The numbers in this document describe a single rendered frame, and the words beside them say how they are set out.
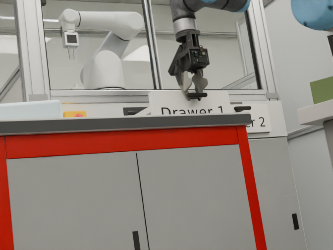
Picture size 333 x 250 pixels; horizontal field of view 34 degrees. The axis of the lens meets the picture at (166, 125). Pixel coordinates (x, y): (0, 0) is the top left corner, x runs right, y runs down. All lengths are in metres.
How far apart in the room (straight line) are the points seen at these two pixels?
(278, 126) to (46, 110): 1.24
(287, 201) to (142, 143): 1.07
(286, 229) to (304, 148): 1.78
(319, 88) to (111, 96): 0.72
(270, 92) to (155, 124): 1.08
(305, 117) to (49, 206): 0.67
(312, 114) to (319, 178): 2.40
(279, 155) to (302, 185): 1.76
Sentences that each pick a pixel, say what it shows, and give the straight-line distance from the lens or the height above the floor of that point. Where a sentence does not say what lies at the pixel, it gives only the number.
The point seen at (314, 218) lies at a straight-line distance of 3.85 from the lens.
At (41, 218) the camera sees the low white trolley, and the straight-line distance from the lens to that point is 1.07.
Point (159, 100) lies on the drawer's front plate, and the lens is 1.66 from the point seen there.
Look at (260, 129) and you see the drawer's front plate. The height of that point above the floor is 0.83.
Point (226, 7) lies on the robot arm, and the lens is 1.77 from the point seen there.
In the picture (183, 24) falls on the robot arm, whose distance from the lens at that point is 1.73.
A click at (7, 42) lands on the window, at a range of 2.03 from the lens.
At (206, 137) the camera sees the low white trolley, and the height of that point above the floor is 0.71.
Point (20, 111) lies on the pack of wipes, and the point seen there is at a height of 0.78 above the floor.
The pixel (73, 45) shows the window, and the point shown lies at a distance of 1.86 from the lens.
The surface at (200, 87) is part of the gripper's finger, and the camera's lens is 1.73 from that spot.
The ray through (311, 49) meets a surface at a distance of 3.77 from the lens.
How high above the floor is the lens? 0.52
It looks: 10 degrees up
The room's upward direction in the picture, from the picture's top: 8 degrees counter-clockwise
